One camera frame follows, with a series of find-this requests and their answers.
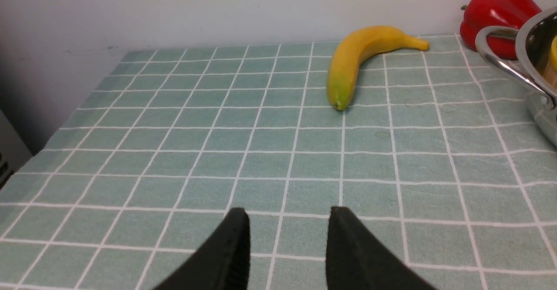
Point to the green checkered tablecloth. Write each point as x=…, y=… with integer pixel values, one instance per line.
x=437, y=155

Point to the red bell pepper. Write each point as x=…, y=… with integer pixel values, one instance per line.
x=479, y=14

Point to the stainless steel pot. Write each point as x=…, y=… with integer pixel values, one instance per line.
x=531, y=43

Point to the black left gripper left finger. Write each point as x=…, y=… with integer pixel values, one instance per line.
x=222, y=262

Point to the yellow banana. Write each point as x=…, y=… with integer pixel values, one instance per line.
x=356, y=48

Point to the bamboo steamer basket yellow rim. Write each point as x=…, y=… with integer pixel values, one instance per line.
x=550, y=69

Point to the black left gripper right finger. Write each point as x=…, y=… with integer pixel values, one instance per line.
x=356, y=260

